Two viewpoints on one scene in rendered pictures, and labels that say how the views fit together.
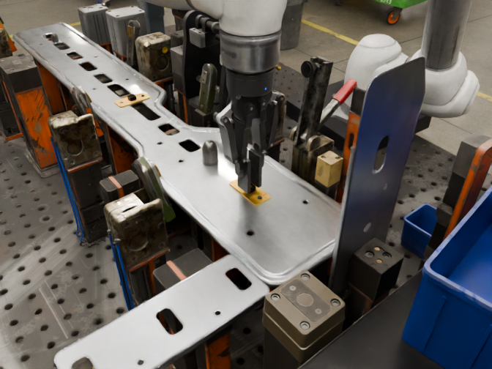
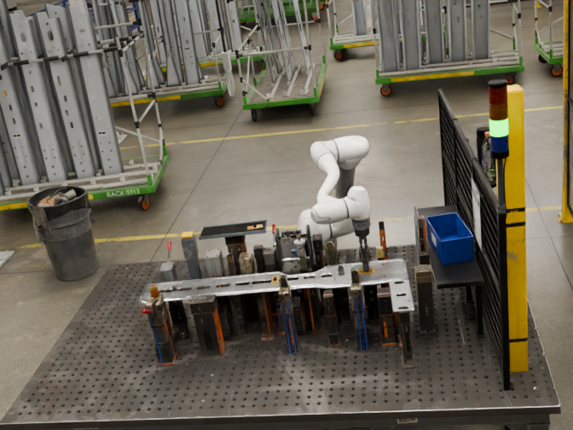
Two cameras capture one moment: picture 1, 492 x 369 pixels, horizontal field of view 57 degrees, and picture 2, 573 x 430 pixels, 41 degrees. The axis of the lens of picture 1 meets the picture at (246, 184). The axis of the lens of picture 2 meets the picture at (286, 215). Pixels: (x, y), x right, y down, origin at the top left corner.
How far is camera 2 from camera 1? 337 cm
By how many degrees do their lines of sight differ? 41
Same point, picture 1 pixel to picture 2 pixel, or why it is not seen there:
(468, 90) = not seen: hidden behind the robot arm
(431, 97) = (349, 224)
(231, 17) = (363, 215)
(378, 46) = not seen: hidden behind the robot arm
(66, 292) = (321, 362)
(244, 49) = (367, 222)
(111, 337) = (396, 303)
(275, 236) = (390, 273)
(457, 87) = not seen: hidden behind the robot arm
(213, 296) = (400, 287)
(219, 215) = (371, 279)
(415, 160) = (352, 258)
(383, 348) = (442, 267)
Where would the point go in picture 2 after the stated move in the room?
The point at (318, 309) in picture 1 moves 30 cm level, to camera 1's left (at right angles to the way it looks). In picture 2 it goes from (427, 267) to (391, 295)
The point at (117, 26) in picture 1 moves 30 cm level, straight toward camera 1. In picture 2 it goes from (219, 261) to (269, 266)
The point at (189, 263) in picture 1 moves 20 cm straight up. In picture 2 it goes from (382, 291) to (378, 254)
